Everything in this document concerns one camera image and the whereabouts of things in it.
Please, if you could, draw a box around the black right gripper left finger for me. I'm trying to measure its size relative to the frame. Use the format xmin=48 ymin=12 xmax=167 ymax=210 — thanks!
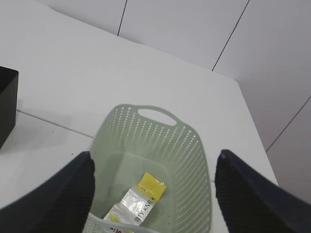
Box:
xmin=0 ymin=151 xmax=95 ymax=233

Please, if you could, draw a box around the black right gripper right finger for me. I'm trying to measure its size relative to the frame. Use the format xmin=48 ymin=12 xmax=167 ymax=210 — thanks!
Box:
xmin=215 ymin=150 xmax=311 ymax=233

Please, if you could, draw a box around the green woven plastic basket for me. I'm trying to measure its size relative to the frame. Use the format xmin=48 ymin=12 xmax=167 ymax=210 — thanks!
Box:
xmin=83 ymin=104 xmax=212 ymax=233

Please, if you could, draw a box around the black square pen holder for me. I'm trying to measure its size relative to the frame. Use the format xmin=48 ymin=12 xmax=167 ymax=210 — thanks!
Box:
xmin=0 ymin=67 xmax=19 ymax=148

